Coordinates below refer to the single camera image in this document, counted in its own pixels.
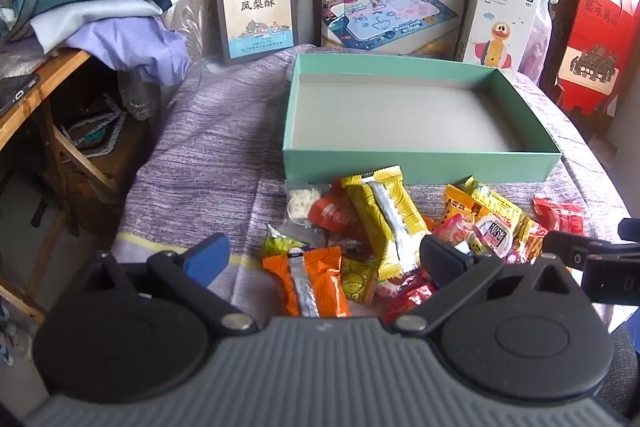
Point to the yellow-green smiley snack packet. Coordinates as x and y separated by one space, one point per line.
357 282

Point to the orange snack packet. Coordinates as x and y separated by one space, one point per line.
325 277

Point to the duck toy box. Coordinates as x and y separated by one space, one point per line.
495 27

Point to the drawing mat toy box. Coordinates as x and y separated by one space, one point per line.
390 7

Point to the orange striped snack bag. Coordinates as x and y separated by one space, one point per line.
532 239

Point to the puzzle floor mats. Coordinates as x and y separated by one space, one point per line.
95 132

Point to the white folded cloth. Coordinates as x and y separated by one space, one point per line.
90 19

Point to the wooden desk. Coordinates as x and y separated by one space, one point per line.
50 74

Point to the red-orange long snack packet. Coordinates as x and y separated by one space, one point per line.
330 214

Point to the red foil snack packet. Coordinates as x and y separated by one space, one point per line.
410 299

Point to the brown framed pastry box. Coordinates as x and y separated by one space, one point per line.
255 7

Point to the jelly cup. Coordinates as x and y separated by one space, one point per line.
492 232

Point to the yellow long snack packet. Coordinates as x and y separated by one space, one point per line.
365 202

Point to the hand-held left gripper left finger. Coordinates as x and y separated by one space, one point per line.
205 254

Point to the dark tablet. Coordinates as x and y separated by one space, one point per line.
15 92

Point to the lavender cloth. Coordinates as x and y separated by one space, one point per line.
130 44

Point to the red gift bag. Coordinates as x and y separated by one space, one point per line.
600 7

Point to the pink patterned snack packet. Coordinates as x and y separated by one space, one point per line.
450 229

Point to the teal cardboard box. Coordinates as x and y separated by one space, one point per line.
400 122

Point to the small yellow-green candy packet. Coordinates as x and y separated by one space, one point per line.
277 244

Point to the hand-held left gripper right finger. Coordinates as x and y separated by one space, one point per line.
442 257

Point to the clear bag of white candies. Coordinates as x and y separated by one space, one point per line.
300 207

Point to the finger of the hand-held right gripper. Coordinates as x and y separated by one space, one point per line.
570 249

